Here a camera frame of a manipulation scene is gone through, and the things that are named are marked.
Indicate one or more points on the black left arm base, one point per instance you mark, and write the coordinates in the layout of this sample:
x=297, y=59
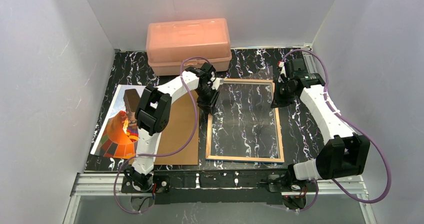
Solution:
x=143, y=188

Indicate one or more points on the clear acrylic sheet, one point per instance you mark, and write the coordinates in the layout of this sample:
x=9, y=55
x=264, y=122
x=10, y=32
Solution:
x=246, y=116

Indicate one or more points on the translucent pink plastic storage box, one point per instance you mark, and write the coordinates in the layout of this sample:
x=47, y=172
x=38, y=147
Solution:
x=168, y=44

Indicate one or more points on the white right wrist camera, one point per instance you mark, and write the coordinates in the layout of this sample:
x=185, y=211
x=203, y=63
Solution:
x=282, y=75

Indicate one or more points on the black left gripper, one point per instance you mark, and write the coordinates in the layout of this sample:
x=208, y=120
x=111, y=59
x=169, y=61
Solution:
x=205, y=98

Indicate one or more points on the brown cardboard backing board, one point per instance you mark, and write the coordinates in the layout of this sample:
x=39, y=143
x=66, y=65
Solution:
x=177, y=132

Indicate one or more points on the blue wooden picture frame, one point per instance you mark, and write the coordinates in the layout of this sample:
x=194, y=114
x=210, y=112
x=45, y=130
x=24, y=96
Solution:
x=245, y=158

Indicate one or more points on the aluminium right side rail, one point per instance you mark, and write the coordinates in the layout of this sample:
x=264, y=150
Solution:
x=315, y=96

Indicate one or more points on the hot air balloon photo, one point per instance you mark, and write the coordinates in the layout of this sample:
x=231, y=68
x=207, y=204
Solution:
x=118, y=136

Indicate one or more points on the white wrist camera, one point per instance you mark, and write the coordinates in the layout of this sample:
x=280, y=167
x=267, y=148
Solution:
x=216, y=83
x=282, y=75

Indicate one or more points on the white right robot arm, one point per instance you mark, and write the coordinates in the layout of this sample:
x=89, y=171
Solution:
x=345, y=152

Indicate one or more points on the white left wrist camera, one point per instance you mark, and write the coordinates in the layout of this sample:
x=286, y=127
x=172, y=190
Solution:
x=216, y=83

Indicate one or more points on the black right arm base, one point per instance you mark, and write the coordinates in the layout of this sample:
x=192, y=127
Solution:
x=300, y=188

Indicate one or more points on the aluminium rail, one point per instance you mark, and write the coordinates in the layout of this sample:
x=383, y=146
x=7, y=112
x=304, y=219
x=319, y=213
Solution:
x=206, y=197
x=315, y=96

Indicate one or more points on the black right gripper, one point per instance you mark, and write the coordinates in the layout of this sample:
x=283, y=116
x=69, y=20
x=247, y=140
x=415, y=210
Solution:
x=279, y=96

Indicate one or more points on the aluminium front rail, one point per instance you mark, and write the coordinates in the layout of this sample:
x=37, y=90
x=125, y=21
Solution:
x=206, y=197

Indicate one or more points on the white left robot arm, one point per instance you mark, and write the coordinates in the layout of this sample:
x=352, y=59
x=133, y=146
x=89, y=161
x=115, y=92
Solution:
x=154, y=108

